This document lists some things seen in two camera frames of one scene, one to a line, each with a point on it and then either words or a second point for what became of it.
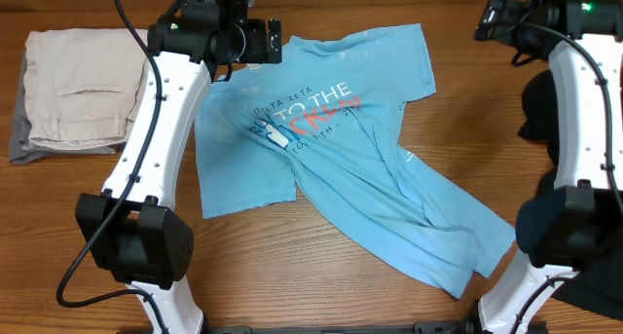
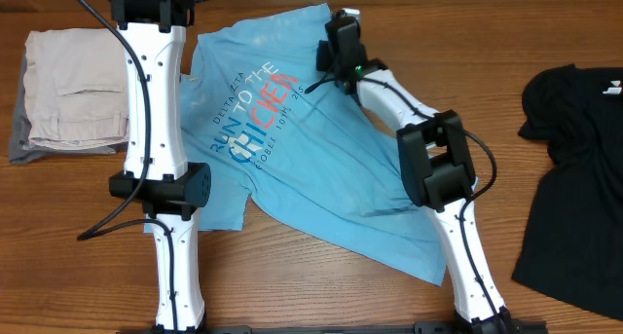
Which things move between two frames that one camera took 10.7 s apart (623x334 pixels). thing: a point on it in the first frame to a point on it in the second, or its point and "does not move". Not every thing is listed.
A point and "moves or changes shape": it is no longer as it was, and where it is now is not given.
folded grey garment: x=22 y=150 does not move
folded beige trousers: x=81 y=85 does not move
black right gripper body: x=510 y=25 to x=327 y=58
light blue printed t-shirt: x=330 y=117 moves or changes shape
